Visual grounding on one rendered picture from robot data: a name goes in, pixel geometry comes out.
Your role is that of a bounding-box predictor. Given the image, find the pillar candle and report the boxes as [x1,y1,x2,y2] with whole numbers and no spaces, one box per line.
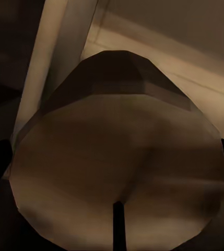
[9,50,224,251]

